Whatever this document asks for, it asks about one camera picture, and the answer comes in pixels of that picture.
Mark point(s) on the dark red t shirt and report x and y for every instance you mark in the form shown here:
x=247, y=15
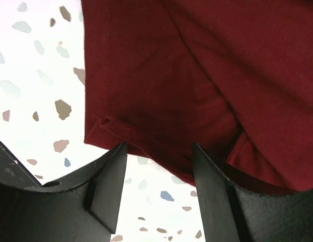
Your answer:
x=234, y=76

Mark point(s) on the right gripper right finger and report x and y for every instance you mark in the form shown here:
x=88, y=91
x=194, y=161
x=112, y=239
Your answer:
x=235, y=206

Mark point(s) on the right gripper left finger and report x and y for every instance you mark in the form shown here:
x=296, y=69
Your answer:
x=81, y=206

